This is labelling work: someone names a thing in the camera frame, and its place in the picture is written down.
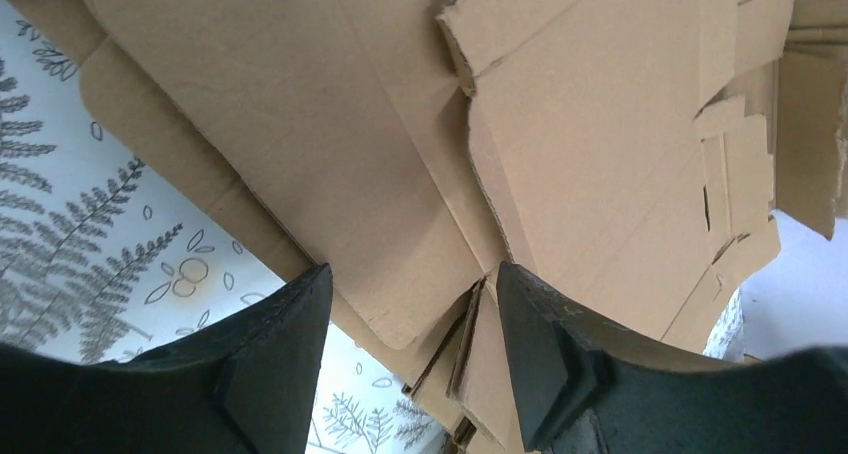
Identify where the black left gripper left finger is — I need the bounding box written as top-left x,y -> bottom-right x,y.
1,264 -> 333,453

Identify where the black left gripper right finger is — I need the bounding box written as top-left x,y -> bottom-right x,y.
496,262 -> 847,453

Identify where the brown cardboard box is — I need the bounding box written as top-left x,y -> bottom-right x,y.
406,0 -> 794,453

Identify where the floral patterned table mat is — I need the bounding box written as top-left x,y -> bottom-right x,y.
0,0 -> 745,454

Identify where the stack of flat cardboard sheets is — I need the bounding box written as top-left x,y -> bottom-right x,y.
10,0 -> 847,351

